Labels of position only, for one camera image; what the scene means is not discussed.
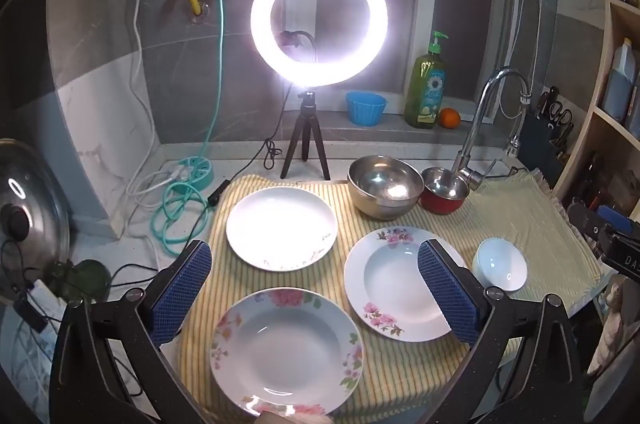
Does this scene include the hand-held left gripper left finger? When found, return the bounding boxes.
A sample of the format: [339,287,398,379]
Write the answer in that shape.
[48,240,213,424]

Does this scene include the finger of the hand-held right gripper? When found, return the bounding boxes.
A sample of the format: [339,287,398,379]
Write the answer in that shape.
[567,199,621,251]

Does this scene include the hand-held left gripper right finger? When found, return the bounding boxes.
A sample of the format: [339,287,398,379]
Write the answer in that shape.
[417,239,586,424]

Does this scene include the small white bowl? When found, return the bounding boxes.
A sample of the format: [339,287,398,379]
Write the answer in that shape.
[472,237,529,293]

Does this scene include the floral deep plate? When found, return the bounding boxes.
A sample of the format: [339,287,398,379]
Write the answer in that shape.
[343,226,471,343]
[209,287,365,418]

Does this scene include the large steel bowl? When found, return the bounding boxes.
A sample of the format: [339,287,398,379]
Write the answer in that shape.
[347,156,425,220]

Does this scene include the person's right hand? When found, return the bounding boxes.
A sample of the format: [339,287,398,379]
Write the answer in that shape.
[586,275,632,376]

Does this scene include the person's left hand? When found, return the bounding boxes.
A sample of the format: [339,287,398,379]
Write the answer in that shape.
[259,410,334,424]

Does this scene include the yellow striped cloth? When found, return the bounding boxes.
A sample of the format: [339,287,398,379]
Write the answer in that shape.
[179,170,617,424]

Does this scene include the dark knife block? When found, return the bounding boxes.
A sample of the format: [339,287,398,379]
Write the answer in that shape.
[516,104,571,177]

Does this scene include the dark green round object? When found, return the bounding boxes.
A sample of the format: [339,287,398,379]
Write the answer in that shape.
[64,259,112,305]

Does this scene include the wooden shelf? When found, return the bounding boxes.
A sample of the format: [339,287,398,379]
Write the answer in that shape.
[549,0,640,217]

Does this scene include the red steel bowl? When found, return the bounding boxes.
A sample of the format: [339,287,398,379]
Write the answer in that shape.
[419,167,471,216]

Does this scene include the black scissors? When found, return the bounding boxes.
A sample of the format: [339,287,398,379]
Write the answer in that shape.
[549,101,574,142]

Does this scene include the round teal power strip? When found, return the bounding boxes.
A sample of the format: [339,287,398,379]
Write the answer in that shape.
[166,156,215,191]

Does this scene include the blue plastic bottle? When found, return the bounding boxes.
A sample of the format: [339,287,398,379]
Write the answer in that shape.
[601,38,639,123]

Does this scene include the chrome faucet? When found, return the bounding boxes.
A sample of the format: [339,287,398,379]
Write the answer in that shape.
[452,67,532,193]

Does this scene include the black tripod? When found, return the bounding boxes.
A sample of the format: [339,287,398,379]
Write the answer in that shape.
[279,90,332,181]

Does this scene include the blue fluted cup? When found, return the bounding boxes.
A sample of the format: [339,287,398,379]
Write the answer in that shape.
[345,91,389,127]

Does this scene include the green dish soap bottle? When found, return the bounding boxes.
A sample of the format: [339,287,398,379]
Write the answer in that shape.
[403,30,449,130]

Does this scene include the black ring light cable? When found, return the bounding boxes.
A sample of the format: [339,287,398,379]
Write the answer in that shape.
[207,81,296,209]

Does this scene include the white cable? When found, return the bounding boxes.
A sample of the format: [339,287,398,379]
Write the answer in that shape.
[125,0,181,239]

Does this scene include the teal power cable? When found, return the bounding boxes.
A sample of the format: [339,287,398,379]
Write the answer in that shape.
[150,0,232,257]

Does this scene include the white ring light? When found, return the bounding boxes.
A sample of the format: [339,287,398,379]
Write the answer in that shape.
[249,0,389,88]

